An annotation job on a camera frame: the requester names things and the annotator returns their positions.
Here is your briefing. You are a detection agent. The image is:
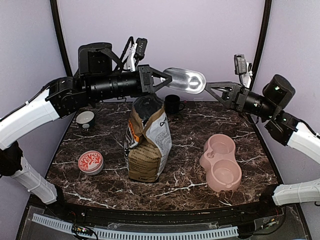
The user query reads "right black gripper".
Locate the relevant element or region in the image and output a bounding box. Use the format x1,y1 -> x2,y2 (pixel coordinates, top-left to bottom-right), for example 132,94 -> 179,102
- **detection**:
204,81 -> 277,120

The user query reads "metal scoop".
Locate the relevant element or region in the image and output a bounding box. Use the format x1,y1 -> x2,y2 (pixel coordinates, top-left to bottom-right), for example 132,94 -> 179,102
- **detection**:
163,67 -> 207,95

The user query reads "pet food bag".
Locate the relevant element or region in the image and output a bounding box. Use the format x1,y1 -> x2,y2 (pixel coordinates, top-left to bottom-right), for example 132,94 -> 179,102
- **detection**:
123,93 -> 172,183

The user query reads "pink double pet bowl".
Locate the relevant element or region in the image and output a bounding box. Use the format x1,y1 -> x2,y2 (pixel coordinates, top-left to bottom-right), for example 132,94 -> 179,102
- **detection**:
199,134 -> 242,192

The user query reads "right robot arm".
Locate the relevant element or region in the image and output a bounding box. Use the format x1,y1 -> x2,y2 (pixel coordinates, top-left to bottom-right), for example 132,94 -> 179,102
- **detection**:
205,74 -> 320,217

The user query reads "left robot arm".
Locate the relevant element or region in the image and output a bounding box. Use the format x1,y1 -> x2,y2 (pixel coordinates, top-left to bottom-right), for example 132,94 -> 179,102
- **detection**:
0,41 -> 172,218

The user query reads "black mug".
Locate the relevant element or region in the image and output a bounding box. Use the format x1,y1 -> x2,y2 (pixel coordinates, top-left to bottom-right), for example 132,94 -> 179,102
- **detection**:
164,94 -> 185,115

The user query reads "white and dark ceramic bowl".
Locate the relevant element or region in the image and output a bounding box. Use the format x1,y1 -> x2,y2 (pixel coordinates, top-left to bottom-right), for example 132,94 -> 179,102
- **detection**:
75,111 -> 96,130

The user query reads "red patterned round tin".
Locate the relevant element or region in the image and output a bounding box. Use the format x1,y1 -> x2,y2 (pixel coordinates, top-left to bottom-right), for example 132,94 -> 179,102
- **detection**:
77,150 -> 104,176

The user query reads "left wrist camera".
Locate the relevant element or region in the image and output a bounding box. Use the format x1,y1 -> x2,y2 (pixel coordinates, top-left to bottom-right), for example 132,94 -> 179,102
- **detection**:
123,37 -> 148,72

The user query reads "right black frame post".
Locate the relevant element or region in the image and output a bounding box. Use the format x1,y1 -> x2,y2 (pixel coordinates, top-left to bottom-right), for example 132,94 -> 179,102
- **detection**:
250,0 -> 272,90

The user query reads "black frame post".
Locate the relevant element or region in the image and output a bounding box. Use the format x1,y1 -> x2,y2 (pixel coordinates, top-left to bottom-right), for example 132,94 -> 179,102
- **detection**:
49,0 -> 73,77
250,0 -> 272,90

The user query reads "left black frame post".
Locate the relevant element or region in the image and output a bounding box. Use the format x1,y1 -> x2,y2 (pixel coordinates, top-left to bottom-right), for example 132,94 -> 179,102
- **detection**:
49,0 -> 73,77

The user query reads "white slotted cable duct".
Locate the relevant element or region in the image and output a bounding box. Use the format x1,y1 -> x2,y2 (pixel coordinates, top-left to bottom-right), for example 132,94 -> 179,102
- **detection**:
31,213 -> 239,240

